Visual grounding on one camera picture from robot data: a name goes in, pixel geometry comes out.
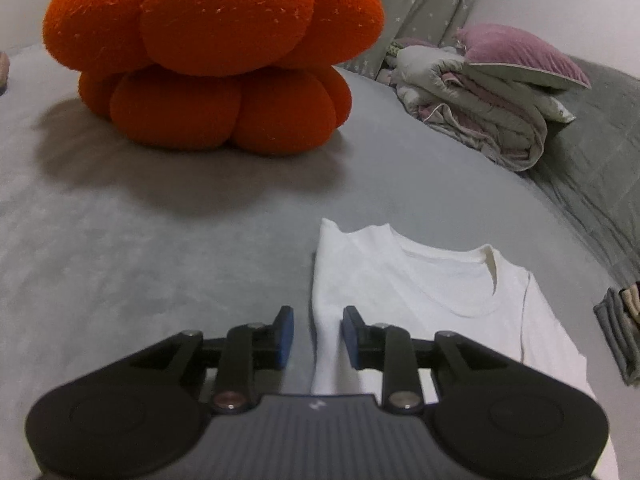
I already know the folded grey pink quilt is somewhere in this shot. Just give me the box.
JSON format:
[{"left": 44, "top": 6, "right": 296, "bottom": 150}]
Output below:
[{"left": 377, "top": 37, "right": 550, "bottom": 174}]

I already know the grey quilted blanket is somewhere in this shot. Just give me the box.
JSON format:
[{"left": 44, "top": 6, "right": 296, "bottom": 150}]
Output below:
[{"left": 529, "top": 54, "right": 640, "bottom": 292}]

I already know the folded grey garment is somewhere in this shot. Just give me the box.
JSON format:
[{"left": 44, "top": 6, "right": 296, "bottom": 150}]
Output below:
[{"left": 593, "top": 287, "right": 640, "bottom": 387}]

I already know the orange pumpkin plush pillow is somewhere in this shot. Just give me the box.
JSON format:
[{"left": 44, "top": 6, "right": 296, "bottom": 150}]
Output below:
[{"left": 42, "top": 0, "right": 386, "bottom": 156}]

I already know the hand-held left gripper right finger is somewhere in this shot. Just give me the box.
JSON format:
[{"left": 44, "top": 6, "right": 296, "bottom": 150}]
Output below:
[{"left": 341, "top": 305, "right": 521, "bottom": 415}]

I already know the white t-shirt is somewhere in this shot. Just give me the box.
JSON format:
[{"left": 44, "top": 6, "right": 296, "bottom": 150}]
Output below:
[{"left": 309, "top": 217, "right": 619, "bottom": 480}]

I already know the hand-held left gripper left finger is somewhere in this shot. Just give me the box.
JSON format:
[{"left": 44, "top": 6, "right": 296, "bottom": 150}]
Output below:
[{"left": 122, "top": 304, "right": 296, "bottom": 414}]

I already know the white pillow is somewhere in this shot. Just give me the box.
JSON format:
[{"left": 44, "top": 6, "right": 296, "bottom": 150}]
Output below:
[{"left": 542, "top": 94, "right": 577, "bottom": 124}]

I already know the grey star curtain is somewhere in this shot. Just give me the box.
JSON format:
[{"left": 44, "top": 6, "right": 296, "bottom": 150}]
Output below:
[{"left": 342, "top": 0, "right": 479, "bottom": 81}]

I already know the grey bed sheet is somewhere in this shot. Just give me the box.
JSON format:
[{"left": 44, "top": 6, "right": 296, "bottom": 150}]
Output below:
[{"left": 0, "top": 40, "right": 640, "bottom": 480}]

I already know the pink pillow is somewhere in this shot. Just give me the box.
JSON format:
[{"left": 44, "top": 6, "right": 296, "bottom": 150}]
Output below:
[{"left": 454, "top": 23, "right": 593, "bottom": 92}]

